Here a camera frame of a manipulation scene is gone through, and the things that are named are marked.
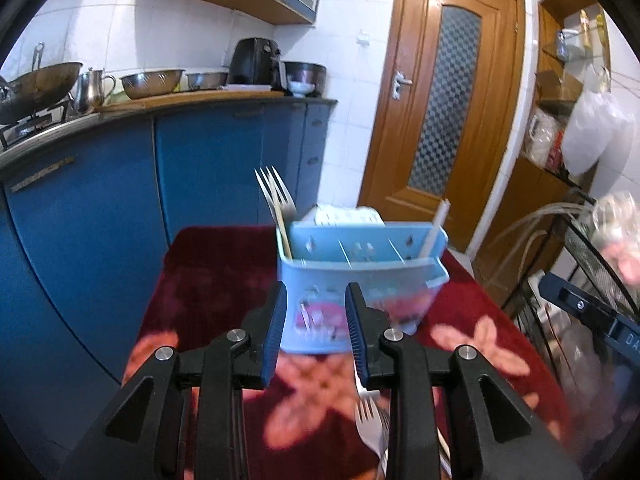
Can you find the red floral plush cloth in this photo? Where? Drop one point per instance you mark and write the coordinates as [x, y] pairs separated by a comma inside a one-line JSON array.
[[303, 425]]

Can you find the small white bowl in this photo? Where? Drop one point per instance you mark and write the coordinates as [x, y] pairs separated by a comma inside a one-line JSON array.
[[301, 89]]

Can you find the steel pitcher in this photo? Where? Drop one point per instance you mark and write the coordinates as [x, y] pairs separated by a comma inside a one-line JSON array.
[[92, 88]]

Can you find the wooden door with glass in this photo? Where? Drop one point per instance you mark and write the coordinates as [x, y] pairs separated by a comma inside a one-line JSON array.
[[449, 90]]

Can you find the steel fork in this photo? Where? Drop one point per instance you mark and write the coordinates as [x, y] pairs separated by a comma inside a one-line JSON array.
[[372, 430], [362, 392], [276, 193]]

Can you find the steel mixing bowl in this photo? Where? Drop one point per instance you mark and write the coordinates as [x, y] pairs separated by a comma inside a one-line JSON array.
[[154, 83]]

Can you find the white plastic bag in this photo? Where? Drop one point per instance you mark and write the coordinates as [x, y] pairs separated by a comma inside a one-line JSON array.
[[594, 121]]

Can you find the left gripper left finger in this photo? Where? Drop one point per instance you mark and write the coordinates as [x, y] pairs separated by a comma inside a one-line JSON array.
[[141, 434]]

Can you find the black air fryer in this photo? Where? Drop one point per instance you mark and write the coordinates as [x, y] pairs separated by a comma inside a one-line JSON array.
[[257, 61]]

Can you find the blue base cabinets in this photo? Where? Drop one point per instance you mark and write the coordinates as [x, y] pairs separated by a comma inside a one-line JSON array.
[[88, 211]]

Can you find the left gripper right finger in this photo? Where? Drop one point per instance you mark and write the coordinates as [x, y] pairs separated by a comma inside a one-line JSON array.
[[493, 433]]

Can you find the light blue utensil holder box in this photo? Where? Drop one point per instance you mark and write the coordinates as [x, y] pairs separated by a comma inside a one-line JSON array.
[[382, 258]]

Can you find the black wire rack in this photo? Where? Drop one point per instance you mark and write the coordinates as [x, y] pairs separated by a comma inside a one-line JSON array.
[[593, 243]]

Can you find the black wok with handle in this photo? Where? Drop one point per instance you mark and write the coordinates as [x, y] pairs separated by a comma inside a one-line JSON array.
[[36, 90]]

